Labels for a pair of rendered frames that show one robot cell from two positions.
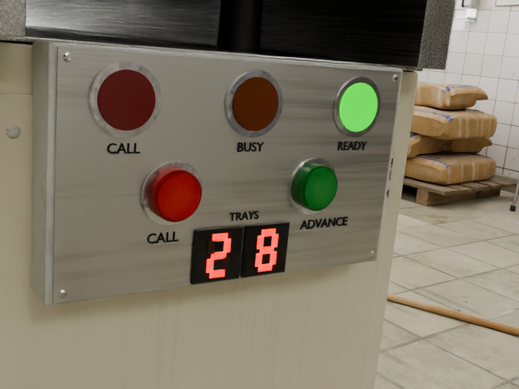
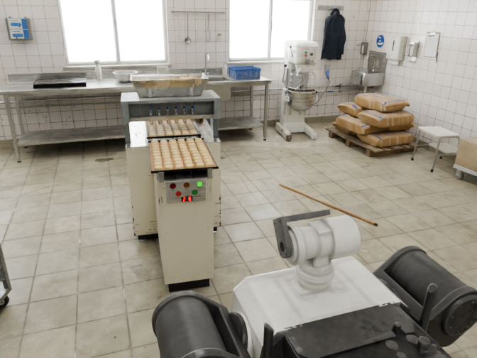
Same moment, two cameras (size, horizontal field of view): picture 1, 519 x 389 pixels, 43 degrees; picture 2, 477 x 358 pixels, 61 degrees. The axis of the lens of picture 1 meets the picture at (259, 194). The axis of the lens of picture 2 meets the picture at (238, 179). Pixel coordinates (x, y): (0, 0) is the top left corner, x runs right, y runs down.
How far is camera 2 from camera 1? 2.12 m
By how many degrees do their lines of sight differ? 21
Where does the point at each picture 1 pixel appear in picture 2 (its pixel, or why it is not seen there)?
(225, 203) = (184, 194)
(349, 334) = (206, 207)
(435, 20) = (209, 173)
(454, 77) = (405, 89)
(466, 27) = (412, 65)
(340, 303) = (204, 204)
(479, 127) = (400, 121)
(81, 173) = (169, 192)
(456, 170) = (385, 141)
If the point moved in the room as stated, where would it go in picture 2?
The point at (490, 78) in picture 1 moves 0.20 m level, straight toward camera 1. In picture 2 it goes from (420, 91) to (416, 94)
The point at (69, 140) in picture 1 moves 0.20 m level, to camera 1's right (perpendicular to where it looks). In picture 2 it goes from (168, 190) to (198, 194)
